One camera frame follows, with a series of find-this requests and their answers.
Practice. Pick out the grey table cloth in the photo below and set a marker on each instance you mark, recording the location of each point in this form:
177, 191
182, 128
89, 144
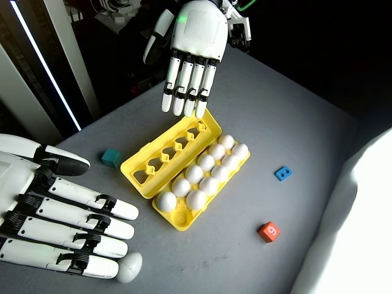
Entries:
260, 116

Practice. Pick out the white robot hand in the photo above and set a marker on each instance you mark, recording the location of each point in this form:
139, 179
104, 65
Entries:
27, 226
199, 30

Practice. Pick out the white upright post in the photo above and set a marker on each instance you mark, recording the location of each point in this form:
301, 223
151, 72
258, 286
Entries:
70, 52

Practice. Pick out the teal cube block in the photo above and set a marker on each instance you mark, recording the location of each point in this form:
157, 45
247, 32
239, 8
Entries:
111, 157

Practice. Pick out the white toy egg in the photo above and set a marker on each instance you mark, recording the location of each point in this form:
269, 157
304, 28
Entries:
193, 174
240, 151
217, 151
196, 199
209, 186
205, 162
220, 173
167, 201
181, 187
131, 267
230, 162
226, 141

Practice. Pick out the red number cube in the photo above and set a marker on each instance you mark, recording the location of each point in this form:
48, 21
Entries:
269, 231

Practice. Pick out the white LED light strip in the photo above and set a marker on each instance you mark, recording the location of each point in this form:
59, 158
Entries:
43, 61

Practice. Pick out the blue two-hole block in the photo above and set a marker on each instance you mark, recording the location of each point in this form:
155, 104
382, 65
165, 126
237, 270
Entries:
283, 173

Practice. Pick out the yellow egg carton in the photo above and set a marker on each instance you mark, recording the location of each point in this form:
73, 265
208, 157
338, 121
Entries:
214, 126

